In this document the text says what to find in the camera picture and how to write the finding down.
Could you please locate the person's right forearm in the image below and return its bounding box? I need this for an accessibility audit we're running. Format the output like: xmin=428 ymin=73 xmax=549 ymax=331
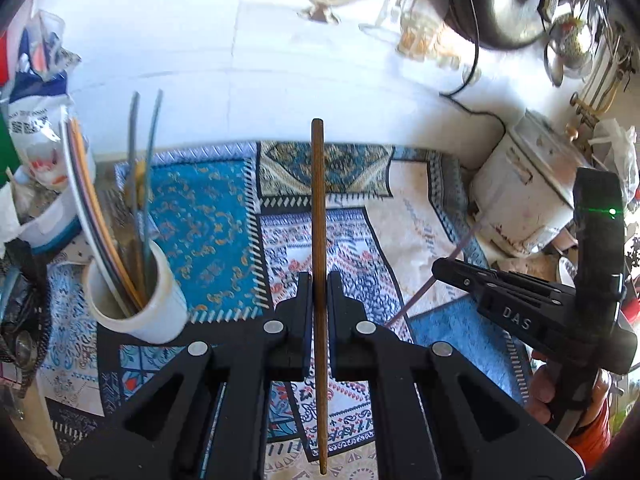
xmin=567 ymin=400 xmax=621 ymax=471

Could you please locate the crumpled tissue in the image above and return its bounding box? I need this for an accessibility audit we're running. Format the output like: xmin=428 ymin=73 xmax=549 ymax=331
xmin=0 ymin=195 xmax=31 ymax=246

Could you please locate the person's right hand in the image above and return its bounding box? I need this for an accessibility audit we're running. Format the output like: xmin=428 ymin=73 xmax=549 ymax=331
xmin=529 ymin=350 xmax=613 ymax=443

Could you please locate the patterned tablecloth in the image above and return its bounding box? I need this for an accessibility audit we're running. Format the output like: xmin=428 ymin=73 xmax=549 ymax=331
xmin=37 ymin=142 xmax=531 ymax=480

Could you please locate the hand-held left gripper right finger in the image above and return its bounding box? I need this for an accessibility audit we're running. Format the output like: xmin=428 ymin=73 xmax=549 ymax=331
xmin=327 ymin=270 xmax=586 ymax=480

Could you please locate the white plastic bag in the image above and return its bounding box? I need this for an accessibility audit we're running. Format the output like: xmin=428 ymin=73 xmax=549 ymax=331
xmin=592 ymin=117 xmax=638 ymax=196

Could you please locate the brown wooden chopstick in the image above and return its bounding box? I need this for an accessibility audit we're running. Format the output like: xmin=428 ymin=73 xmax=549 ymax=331
xmin=311 ymin=119 xmax=329 ymax=476

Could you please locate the brass faucet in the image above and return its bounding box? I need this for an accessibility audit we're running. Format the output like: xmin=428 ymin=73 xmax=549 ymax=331
xmin=570 ymin=50 xmax=631 ymax=126

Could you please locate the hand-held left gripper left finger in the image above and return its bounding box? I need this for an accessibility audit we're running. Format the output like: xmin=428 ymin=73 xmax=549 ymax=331
xmin=59 ymin=271 xmax=315 ymax=480

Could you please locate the black wok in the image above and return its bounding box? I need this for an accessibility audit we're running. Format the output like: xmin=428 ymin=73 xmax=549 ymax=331
xmin=447 ymin=0 xmax=551 ymax=51

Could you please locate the yellow chopstick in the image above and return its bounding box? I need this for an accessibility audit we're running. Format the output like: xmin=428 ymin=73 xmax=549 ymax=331
xmin=70 ymin=119 xmax=138 ymax=308

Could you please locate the slotted metal ladle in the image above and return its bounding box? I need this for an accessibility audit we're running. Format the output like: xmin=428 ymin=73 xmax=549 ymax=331
xmin=545 ymin=10 xmax=598 ymax=81

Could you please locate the utensil stand wall sticker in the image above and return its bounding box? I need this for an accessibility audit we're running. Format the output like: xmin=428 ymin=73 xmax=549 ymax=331
xmin=360 ymin=0 xmax=461 ymax=68

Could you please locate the white rice cooker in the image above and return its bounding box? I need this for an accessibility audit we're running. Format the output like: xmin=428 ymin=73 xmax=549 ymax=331
xmin=470 ymin=107 xmax=596 ymax=256

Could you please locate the metal chopstick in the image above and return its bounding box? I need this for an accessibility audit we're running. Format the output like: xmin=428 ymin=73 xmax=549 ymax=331
xmin=142 ymin=89 xmax=165 ymax=306
xmin=125 ymin=91 xmax=143 ymax=306

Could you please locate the white cup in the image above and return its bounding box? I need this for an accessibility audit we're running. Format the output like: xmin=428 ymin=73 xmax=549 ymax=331
xmin=82 ymin=240 xmax=188 ymax=345

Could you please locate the black bag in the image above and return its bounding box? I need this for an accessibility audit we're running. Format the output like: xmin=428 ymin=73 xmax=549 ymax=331
xmin=0 ymin=240 xmax=51 ymax=361

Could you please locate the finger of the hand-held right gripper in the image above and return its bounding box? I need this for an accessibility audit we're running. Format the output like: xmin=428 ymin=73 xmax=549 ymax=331
xmin=439 ymin=258 xmax=576 ymax=295
xmin=431 ymin=261 xmax=576 ymax=307

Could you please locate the purple chopstick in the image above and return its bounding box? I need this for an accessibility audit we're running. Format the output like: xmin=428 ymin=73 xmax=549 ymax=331
xmin=392 ymin=217 xmax=483 ymax=328
xmin=67 ymin=122 xmax=128 ymax=306

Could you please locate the white blue food bag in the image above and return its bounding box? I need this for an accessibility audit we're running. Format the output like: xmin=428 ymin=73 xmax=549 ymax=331
xmin=0 ymin=10 xmax=83 ymax=181

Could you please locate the bunch of hanging kitchen tools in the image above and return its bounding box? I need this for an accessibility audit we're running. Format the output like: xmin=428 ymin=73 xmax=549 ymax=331
xmin=570 ymin=0 xmax=636 ymax=111

